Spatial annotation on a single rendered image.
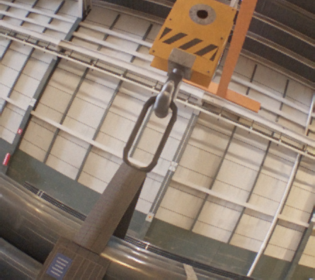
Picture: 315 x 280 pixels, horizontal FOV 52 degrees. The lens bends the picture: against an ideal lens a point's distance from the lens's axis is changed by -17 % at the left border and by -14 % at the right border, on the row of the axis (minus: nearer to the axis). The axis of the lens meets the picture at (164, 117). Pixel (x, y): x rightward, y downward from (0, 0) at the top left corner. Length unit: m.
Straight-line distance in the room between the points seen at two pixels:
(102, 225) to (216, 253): 12.17
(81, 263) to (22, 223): 0.20
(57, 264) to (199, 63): 0.76
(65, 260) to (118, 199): 0.28
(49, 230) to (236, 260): 12.42
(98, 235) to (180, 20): 0.75
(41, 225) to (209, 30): 0.82
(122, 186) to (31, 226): 0.32
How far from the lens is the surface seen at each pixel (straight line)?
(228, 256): 13.16
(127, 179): 1.09
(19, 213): 0.99
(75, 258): 0.91
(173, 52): 1.19
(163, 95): 1.12
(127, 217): 1.25
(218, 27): 1.25
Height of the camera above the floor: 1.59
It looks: 14 degrees up
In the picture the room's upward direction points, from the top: 24 degrees clockwise
